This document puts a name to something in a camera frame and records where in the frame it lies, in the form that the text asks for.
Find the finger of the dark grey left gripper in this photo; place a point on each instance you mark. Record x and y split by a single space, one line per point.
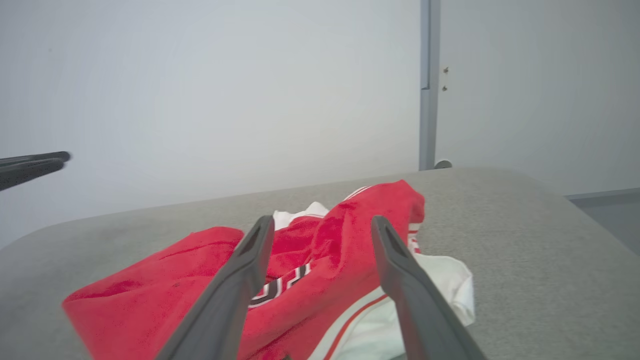
30 175
35 159

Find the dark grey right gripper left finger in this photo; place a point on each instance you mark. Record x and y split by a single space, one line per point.
220 315

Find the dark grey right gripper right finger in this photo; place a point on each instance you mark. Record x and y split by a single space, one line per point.
425 320

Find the red and white sports jersey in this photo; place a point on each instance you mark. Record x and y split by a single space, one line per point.
150 300

